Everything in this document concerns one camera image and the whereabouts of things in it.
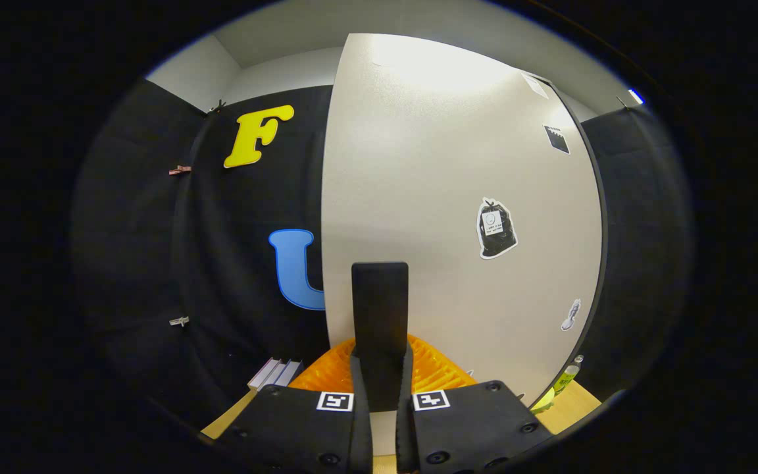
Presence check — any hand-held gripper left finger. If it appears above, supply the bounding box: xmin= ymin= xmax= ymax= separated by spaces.
xmin=211 ymin=336 xmax=374 ymax=474

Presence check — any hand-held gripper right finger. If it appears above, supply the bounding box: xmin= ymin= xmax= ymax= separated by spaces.
xmin=395 ymin=334 xmax=554 ymax=474

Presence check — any cream spine book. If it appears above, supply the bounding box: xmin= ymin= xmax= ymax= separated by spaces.
xmin=247 ymin=357 xmax=282 ymax=389

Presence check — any yellow pineapple plush toy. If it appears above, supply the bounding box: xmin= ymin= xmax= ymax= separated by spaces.
xmin=529 ymin=387 xmax=556 ymax=414

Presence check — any green drink bottle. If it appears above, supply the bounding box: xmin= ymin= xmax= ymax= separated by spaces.
xmin=553 ymin=355 xmax=585 ymax=396

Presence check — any black backdrop cloth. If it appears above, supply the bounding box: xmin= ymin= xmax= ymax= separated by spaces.
xmin=73 ymin=79 xmax=692 ymax=429

